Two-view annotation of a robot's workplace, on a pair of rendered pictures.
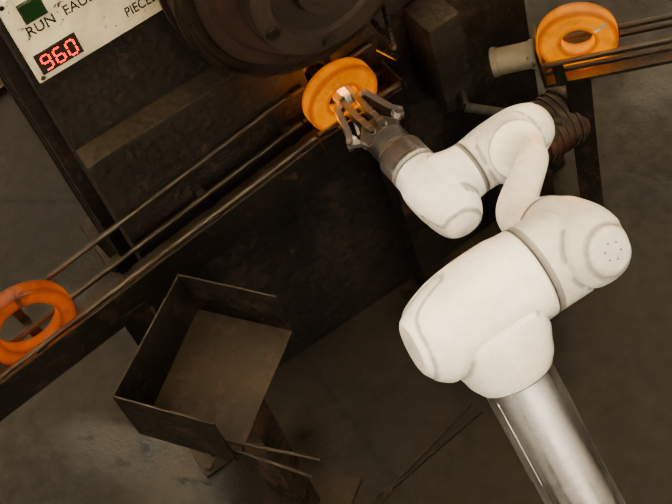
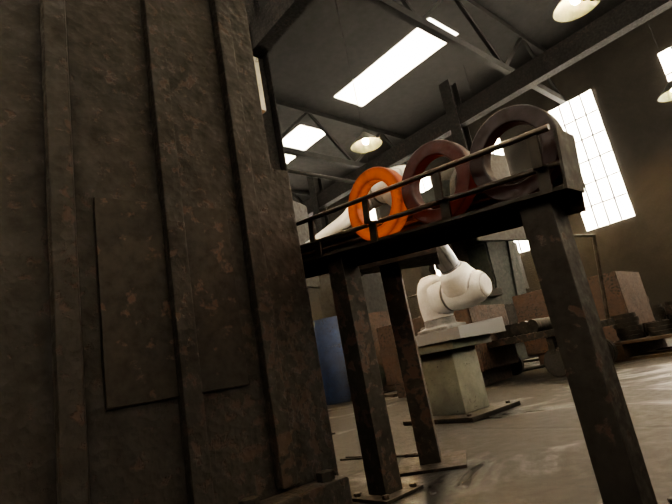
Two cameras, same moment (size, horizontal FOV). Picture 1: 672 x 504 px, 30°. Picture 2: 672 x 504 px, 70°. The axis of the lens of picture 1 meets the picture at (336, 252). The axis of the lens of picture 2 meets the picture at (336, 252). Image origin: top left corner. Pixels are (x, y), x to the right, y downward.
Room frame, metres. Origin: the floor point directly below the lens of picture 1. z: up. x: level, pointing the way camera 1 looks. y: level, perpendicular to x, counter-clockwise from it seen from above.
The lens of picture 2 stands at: (2.16, 1.52, 0.30)
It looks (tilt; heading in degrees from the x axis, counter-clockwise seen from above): 14 degrees up; 242
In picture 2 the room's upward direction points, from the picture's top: 11 degrees counter-clockwise
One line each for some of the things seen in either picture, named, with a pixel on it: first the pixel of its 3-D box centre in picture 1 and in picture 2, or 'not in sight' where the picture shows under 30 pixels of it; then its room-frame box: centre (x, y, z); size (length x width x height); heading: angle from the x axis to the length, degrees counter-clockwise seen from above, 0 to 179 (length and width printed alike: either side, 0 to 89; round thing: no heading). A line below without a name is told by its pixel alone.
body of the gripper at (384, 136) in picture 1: (384, 137); not in sight; (1.56, -0.16, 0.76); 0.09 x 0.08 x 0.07; 15
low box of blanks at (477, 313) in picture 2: not in sight; (447, 349); (-0.57, -1.93, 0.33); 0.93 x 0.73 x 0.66; 112
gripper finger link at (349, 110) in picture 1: (358, 120); not in sight; (1.62, -0.13, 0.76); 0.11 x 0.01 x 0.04; 17
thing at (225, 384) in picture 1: (253, 441); (412, 338); (1.30, 0.29, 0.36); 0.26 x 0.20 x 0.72; 140
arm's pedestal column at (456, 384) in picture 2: not in sight; (454, 382); (0.63, -0.43, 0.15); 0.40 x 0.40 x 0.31; 15
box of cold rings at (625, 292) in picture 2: not in sight; (584, 319); (-2.31, -1.84, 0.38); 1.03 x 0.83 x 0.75; 108
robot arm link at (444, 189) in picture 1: (447, 194); not in sight; (1.39, -0.22, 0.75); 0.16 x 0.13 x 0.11; 15
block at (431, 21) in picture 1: (439, 52); not in sight; (1.79, -0.34, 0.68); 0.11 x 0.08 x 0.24; 15
